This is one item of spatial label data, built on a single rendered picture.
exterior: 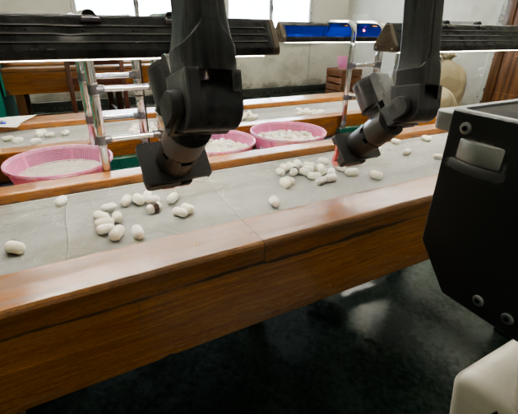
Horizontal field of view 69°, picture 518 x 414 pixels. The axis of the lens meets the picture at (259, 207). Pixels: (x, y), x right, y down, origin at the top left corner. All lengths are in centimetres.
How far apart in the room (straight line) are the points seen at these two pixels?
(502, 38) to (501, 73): 420
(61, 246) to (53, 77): 280
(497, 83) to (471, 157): 540
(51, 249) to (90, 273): 16
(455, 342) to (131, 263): 137
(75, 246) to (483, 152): 64
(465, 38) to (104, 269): 117
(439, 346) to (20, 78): 323
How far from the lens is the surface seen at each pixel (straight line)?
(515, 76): 563
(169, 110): 42
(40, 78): 349
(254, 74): 663
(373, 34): 186
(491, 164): 33
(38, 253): 75
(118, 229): 73
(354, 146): 80
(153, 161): 57
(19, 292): 62
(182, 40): 43
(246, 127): 141
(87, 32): 79
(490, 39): 146
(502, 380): 45
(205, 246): 64
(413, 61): 72
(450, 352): 168
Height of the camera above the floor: 110
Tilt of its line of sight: 26 degrees down
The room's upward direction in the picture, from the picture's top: 1 degrees clockwise
